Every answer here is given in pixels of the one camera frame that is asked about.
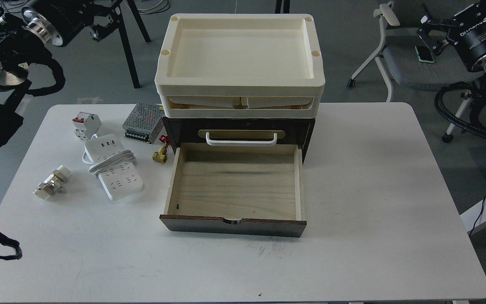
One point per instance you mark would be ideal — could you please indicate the brass valve red handle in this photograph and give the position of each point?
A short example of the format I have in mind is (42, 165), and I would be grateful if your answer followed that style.
(161, 155)

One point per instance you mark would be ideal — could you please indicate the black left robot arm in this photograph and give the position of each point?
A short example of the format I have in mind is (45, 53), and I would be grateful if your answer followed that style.
(26, 66)

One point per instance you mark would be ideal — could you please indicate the white red circuit breaker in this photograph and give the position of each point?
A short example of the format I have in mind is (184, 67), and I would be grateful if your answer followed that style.
(86, 125)

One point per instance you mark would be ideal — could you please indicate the green cased smartphone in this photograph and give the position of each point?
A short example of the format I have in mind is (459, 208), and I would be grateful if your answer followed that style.
(424, 55)

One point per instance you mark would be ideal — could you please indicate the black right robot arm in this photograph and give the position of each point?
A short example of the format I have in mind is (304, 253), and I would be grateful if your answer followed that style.
(466, 32)

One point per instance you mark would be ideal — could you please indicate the white power strip with cable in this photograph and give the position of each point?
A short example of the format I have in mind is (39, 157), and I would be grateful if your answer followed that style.
(113, 165)

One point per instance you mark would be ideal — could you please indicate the white chrome pipe fitting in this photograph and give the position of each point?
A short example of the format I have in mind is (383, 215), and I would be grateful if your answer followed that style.
(53, 183)

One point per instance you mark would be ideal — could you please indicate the open wooden drawer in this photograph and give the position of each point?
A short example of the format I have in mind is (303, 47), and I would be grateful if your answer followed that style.
(242, 190)

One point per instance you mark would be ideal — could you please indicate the white drawer handle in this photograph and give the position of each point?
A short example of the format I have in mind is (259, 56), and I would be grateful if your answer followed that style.
(234, 143)

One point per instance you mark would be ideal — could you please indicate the grey office chair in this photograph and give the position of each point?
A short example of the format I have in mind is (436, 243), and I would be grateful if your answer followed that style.
(396, 55)

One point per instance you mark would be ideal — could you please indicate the cream plastic stacked trays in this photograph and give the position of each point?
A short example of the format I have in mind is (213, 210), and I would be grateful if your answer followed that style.
(240, 66)

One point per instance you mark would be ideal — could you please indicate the metal mesh power supply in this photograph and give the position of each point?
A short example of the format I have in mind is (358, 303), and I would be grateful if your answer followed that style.
(144, 122)

